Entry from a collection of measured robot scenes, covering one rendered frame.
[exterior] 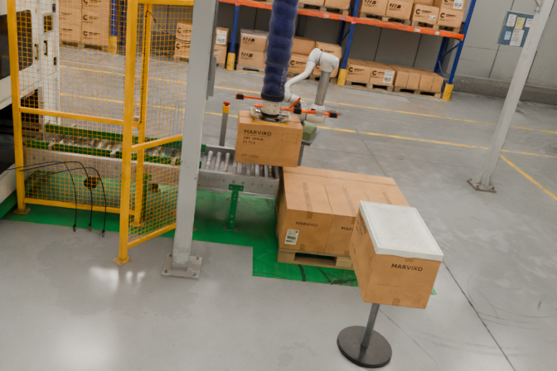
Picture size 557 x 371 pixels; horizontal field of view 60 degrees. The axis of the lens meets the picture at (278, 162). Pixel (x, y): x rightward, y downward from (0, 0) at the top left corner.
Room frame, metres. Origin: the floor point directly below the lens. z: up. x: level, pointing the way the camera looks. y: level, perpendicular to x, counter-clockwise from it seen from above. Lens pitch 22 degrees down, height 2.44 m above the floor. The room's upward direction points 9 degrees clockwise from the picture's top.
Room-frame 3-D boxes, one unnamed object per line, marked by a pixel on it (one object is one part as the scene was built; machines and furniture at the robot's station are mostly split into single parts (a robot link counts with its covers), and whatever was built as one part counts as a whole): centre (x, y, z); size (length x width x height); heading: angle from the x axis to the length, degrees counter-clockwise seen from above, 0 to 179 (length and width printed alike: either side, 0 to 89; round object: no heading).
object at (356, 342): (2.79, -0.83, 0.31); 0.40 x 0.40 x 0.62
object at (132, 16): (3.66, 0.94, 1.05); 0.87 x 0.10 x 2.10; 148
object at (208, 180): (4.04, 1.15, 0.50); 2.31 x 0.05 x 0.19; 96
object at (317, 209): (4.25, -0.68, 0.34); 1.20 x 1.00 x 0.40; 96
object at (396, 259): (2.79, -0.83, 0.82); 0.60 x 0.40 x 0.40; 5
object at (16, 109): (3.88, 1.74, 1.05); 1.17 x 0.10 x 2.10; 96
